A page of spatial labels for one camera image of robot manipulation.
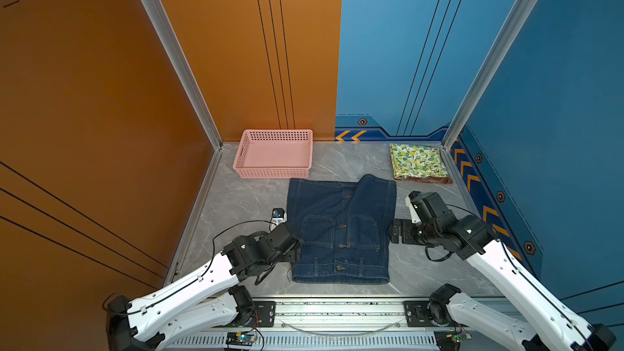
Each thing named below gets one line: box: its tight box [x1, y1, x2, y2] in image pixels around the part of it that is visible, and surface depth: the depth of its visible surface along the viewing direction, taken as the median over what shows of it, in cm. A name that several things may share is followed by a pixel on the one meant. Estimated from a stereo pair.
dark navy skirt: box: [286, 173, 398, 285], surface depth 91 cm
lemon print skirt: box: [389, 143, 449, 179], surface depth 107 cm
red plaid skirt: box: [394, 175, 454, 185], surface depth 107 cm
